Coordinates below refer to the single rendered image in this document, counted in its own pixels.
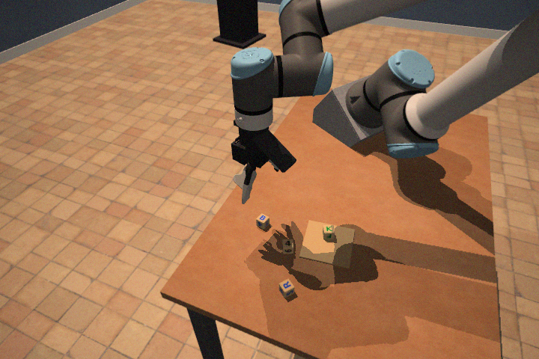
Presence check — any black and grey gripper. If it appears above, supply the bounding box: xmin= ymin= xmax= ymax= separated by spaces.
xmin=231 ymin=120 xmax=279 ymax=204

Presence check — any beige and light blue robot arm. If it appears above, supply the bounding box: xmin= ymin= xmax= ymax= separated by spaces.
xmin=231 ymin=0 xmax=539 ymax=173

